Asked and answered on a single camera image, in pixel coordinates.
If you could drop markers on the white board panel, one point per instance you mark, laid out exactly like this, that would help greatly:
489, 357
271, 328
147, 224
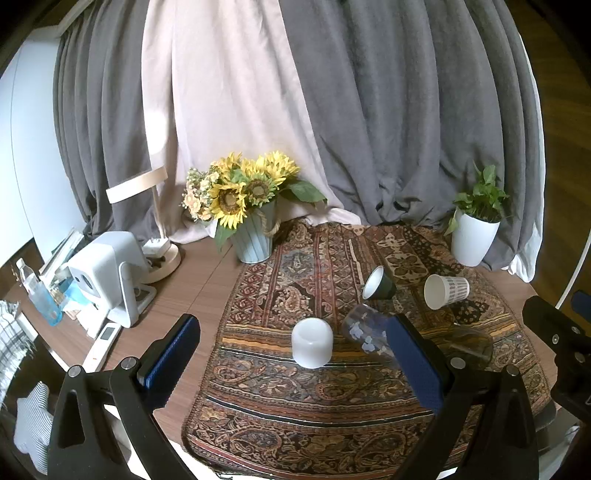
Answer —
32, 161

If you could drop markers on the paisley patterned table cloth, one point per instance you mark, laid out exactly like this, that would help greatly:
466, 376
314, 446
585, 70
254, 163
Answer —
277, 406

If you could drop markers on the dark green cup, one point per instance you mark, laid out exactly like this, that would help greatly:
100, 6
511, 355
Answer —
385, 285

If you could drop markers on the white power adapter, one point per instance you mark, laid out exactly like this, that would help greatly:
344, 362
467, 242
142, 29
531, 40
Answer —
156, 247

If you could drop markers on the white curved pole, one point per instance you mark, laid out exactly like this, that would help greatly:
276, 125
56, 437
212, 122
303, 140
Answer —
570, 284

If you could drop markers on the green pothos plant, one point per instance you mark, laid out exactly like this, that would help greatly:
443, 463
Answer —
485, 198

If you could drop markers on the grey curtain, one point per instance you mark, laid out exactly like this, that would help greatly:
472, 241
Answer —
406, 115
101, 115

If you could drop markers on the stack of picture frames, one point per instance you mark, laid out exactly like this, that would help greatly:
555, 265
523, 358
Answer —
62, 251

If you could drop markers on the clear olive glass cup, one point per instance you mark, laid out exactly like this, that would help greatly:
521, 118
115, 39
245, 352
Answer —
471, 344

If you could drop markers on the striped grey white cloth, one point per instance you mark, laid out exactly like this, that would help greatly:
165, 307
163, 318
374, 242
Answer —
34, 424

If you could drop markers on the artificial sunflower bouquet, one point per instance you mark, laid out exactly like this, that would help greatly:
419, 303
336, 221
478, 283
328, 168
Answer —
231, 201

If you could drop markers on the white desk lamp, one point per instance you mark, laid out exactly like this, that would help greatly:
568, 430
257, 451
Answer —
159, 217

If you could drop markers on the white patterned paper cup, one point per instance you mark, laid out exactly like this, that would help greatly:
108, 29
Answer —
450, 290

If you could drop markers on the clear plastic water bottle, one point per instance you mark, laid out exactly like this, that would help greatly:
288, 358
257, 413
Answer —
44, 302

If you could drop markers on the plaid cloth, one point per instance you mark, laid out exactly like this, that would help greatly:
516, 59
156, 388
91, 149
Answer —
11, 346

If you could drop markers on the white remote control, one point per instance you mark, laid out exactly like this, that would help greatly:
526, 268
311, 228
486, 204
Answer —
102, 344

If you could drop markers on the white plant pot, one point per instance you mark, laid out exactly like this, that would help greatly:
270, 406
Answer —
473, 240

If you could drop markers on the white ceramic cup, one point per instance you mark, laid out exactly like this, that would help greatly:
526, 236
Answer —
312, 341

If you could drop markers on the white projector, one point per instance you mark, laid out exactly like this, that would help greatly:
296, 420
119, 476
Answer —
106, 267

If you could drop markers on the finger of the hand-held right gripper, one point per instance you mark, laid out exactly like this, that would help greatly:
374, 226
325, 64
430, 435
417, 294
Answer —
582, 302
565, 337

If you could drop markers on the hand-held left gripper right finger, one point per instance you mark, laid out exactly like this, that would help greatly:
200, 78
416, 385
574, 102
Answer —
415, 360

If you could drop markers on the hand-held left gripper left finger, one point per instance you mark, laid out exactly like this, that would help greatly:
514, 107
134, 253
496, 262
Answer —
168, 357

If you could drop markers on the light blue ribbed vase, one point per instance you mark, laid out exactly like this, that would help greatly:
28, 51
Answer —
251, 240

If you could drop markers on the clear floral glass cup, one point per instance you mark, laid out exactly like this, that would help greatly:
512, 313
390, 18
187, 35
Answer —
364, 327

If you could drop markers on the beige curtain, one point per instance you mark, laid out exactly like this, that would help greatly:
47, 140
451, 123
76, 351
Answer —
221, 92

